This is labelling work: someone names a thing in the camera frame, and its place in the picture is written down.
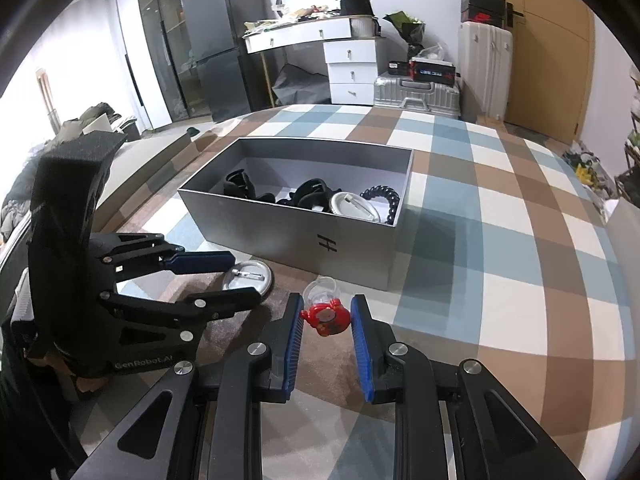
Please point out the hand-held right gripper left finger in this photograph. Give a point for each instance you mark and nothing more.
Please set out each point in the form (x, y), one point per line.
(292, 347)

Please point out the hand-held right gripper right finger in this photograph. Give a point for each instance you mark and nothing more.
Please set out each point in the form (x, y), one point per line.
(362, 352)

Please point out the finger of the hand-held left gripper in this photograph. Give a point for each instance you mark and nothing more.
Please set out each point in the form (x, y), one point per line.
(225, 304)
(200, 261)

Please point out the round pin badge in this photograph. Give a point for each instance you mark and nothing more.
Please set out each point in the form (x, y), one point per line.
(250, 278)
(352, 206)

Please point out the red beaded hair ornament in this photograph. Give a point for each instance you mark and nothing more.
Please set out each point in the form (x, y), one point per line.
(325, 317)

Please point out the silver cardboard box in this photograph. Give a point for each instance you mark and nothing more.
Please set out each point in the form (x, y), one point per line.
(280, 240)

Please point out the large black hair claw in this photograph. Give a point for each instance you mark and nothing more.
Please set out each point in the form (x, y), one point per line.
(240, 184)

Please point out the person's left forearm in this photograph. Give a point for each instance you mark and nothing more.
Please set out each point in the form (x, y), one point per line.
(30, 420)

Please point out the person's left hand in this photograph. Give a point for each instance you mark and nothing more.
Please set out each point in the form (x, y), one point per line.
(89, 385)

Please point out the wooden stand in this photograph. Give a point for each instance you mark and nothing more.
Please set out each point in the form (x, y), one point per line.
(45, 95)

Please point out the plaid blanket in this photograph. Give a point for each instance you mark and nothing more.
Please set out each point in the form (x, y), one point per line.
(500, 260)

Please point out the dark grey cloth bag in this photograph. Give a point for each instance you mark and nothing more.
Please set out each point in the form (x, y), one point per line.
(300, 85)

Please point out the dark glass cabinet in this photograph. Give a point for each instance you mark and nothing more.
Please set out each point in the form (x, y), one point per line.
(150, 45)

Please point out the dark grey refrigerator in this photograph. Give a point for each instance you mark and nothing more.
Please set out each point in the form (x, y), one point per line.
(215, 45)

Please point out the white dressing table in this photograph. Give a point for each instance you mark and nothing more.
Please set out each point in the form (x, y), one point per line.
(350, 67)

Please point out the pile of dressing table clutter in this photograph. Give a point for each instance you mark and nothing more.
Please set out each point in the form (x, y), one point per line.
(290, 17)

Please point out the silver suitcase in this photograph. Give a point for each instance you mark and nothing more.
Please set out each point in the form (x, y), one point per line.
(417, 95)

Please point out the small black box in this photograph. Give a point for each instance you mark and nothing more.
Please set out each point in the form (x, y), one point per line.
(398, 66)

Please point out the white ribbed basket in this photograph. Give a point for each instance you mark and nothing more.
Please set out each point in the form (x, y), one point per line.
(365, 26)

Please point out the clear plastic bag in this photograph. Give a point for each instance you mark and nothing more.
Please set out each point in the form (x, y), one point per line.
(431, 52)

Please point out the white suitcase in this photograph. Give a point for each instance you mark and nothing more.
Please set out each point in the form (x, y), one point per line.
(485, 70)

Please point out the dark wrapped bouquet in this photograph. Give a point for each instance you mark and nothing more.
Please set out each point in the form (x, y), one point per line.
(407, 27)

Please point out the wooden door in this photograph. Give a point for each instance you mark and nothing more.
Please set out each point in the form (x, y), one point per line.
(550, 50)

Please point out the black and red shoe box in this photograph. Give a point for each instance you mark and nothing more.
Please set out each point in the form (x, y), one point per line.
(481, 16)

